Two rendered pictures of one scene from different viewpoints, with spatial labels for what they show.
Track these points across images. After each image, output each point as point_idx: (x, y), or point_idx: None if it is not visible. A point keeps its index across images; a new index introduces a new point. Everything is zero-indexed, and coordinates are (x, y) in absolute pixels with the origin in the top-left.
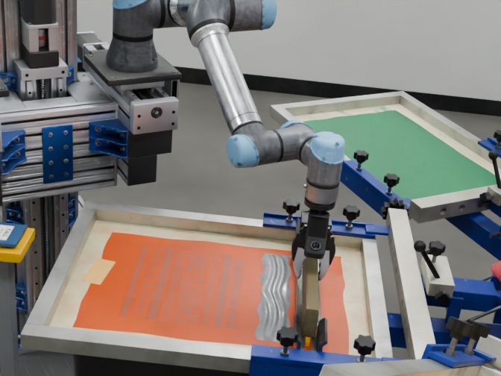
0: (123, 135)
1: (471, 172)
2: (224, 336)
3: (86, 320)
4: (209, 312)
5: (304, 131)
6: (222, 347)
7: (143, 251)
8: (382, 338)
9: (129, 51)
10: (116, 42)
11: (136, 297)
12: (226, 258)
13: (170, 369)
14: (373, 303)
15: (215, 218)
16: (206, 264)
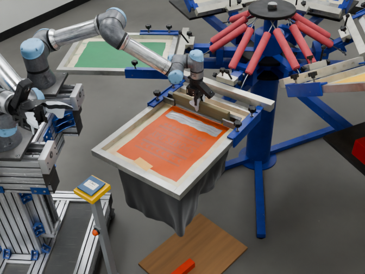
0: (69, 114)
1: (152, 46)
2: (209, 144)
3: (174, 176)
4: (192, 143)
5: (181, 56)
6: (221, 144)
7: (138, 147)
8: (239, 107)
9: (47, 75)
10: (38, 75)
11: (169, 159)
12: (161, 126)
13: None
14: (220, 101)
15: (137, 118)
16: (161, 132)
